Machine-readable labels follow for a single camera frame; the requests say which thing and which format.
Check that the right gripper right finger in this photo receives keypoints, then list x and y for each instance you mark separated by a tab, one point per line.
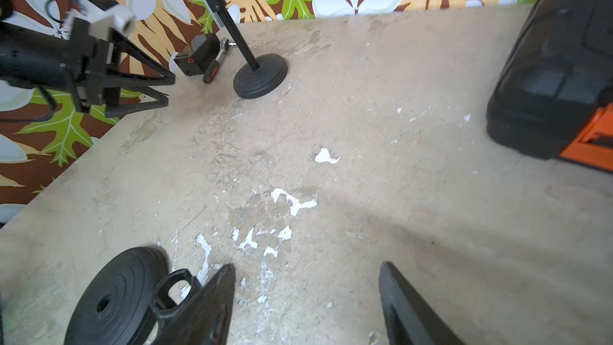
408	317

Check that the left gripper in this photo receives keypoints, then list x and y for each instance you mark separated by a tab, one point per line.
93	74

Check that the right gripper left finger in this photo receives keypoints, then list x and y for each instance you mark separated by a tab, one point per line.
213	310

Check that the black microphone stand pole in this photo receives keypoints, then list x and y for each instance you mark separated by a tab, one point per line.
218	7

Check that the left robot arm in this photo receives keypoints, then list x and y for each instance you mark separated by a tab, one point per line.
33	60

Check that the small black box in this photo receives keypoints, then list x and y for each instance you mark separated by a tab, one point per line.
197	57

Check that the small ratchet screwdriver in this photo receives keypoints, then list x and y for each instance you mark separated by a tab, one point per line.
213	67

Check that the black plastic tool case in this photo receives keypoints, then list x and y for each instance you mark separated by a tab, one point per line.
554	96

